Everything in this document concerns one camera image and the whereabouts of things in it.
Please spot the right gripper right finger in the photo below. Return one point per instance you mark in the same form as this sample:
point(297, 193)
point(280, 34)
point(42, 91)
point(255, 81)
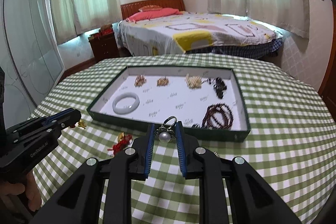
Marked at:
point(229, 190)

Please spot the frosted glass wardrobe door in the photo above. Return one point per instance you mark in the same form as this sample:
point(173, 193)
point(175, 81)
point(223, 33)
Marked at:
point(29, 58)

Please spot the orange patterned pillow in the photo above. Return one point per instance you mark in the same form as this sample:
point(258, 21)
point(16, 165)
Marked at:
point(150, 8)

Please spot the dark green jewelry tray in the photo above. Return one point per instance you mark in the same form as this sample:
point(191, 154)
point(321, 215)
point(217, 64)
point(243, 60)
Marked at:
point(207, 100)

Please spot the pink pillow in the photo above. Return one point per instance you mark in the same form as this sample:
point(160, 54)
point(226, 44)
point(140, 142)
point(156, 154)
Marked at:
point(153, 14)

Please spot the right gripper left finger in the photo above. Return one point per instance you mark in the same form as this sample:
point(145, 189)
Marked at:
point(78, 200)

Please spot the bed with patterned sheet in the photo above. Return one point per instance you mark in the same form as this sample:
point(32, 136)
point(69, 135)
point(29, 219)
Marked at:
point(190, 32)

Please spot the dark wooden nightstand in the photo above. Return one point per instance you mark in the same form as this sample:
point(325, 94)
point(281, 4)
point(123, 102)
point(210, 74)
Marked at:
point(104, 46)

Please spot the gold charm red tassel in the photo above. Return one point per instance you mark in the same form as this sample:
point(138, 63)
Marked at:
point(81, 124)

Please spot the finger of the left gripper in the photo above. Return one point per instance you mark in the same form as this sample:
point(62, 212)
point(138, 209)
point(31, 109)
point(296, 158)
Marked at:
point(69, 115)
point(65, 125)

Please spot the gold pendant red knot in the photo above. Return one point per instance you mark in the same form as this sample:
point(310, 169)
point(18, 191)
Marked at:
point(123, 140)

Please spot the red boxes on nightstand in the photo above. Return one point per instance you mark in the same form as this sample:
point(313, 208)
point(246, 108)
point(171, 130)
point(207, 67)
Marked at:
point(103, 31)

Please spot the wooden headboard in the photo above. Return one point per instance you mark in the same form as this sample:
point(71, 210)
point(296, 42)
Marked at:
point(129, 9)

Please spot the green checkered tablecloth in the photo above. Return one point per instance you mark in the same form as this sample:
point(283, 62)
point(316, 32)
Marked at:
point(291, 143)

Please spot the white jade bangle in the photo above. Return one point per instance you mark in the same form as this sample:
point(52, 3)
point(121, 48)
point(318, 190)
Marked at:
point(125, 103)

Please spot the wooden room door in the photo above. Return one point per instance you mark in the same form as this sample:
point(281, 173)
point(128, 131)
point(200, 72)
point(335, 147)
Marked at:
point(327, 88)

